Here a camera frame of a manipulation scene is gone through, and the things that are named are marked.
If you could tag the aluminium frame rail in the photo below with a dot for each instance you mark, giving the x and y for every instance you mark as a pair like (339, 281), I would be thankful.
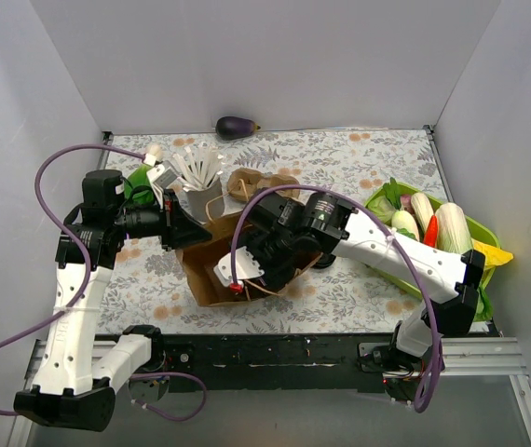
(480, 355)

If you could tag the brown pulp cup carrier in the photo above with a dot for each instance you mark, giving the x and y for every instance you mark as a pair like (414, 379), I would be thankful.
(243, 183)

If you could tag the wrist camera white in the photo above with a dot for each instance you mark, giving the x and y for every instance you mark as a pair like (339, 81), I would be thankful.
(160, 176)
(233, 273)

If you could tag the red chili pepper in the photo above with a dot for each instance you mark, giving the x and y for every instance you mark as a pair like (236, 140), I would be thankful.
(432, 232)

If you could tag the napa cabbage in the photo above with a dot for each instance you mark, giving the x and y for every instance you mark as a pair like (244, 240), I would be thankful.
(454, 234)

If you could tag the purple eggplant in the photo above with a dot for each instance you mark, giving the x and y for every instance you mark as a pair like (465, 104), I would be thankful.
(231, 128)

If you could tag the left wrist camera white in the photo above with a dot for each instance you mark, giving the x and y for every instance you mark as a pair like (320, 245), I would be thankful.
(160, 176)

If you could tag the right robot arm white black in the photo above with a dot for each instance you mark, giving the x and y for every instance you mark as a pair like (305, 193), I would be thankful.
(332, 226)

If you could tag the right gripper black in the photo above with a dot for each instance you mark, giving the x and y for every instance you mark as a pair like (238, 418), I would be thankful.
(268, 254)

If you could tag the stack of black lids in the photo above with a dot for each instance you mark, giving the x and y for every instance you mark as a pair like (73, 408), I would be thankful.
(325, 261)

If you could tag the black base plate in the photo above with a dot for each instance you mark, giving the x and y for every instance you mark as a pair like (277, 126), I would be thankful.
(283, 361)

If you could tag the bundle of white straws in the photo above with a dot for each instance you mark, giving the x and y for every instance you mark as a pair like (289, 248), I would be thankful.
(198, 167)

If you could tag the round green cabbage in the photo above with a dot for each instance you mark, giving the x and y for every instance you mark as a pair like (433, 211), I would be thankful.
(382, 208)

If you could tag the yellow pepper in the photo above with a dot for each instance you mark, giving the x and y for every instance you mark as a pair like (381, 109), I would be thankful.
(493, 256)

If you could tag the green bok choy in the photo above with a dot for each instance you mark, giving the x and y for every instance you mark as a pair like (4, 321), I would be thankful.
(138, 191)

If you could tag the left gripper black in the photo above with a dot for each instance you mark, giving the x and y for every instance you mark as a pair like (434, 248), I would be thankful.
(172, 222)

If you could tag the brown paper bag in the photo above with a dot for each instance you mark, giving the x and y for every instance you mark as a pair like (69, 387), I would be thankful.
(283, 217)

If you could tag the grey straw holder cup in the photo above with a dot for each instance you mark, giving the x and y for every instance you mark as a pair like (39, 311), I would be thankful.
(207, 204)

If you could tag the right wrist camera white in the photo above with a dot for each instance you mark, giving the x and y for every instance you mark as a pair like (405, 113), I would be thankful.
(233, 273)

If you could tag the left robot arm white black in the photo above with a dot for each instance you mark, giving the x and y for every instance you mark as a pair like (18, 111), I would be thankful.
(70, 390)

